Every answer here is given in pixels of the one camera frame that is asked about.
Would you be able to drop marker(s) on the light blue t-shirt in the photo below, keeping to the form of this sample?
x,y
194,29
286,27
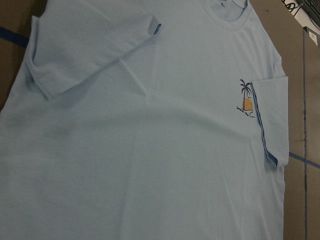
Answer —
x,y
145,120

